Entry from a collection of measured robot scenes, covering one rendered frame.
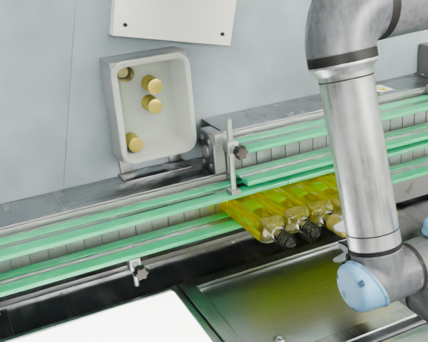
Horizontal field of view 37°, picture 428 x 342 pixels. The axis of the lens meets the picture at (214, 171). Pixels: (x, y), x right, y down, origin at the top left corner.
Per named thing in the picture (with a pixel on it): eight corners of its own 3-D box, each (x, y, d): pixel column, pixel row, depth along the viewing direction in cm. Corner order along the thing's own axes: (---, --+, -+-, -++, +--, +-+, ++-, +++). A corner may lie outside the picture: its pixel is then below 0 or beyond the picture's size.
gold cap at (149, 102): (140, 95, 142) (147, 100, 138) (155, 93, 143) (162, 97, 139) (141, 110, 143) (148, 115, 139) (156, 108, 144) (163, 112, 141)
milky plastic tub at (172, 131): (113, 155, 145) (124, 167, 138) (98, 57, 137) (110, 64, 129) (183, 139, 151) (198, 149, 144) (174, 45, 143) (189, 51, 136)
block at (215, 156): (200, 166, 149) (212, 176, 143) (196, 127, 145) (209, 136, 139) (214, 163, 150) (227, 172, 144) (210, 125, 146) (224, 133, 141)
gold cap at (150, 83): (140, 75, 140) (147, 79, 137) (155, 73, 142) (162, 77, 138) (141, 91, 142) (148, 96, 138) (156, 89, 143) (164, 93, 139)
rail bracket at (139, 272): (117, 271, 141) (136, 300, 130) (113, 243, 139) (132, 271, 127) (134, 266, 143) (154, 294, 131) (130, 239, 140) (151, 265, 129)
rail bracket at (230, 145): (214, 183, 144) (239, 203, 133) (208, 112, 137) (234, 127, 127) (225, 180, 145) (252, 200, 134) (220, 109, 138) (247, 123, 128)
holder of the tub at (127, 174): (116, 175, 148) (126, 186, 141) (98, 58, 137) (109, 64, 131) (184, 159, 154) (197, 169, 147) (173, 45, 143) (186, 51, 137)
